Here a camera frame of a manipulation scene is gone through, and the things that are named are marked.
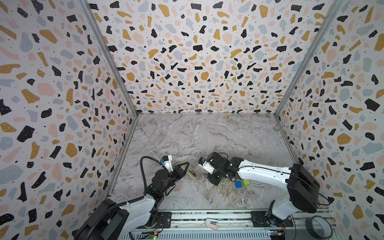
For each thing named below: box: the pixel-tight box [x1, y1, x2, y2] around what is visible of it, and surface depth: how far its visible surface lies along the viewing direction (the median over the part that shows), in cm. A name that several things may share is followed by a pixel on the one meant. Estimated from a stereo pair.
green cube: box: [242, 179, 251, 186], surface depth 85 cm
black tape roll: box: [305, 215, 333, 239], surface depth 72 cm
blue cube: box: [234, 181, 243, 189], surface depth 87 cm
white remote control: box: [186, 167, 200, 182], surface depth 82 cm
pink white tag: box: [205, 218, 219, 230], surface depth 73 cm
